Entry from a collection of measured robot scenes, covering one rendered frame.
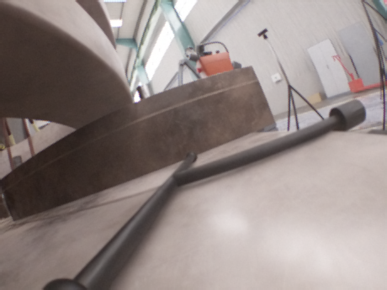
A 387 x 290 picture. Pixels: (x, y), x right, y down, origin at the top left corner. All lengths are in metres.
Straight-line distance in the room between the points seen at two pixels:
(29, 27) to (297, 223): 0.65
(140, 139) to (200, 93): 0.40
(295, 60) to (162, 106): 6.90
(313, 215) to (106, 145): 0.89
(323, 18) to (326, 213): 7.27
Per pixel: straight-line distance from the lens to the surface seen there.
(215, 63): 0.98
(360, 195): 0.17
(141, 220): 0.20
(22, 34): 0.58
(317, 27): 7.32
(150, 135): 0.85
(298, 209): 0.17
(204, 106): 0.87
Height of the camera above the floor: 0.41
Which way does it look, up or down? 3 degrees down
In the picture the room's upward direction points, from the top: 21 degrees counter-clockwise
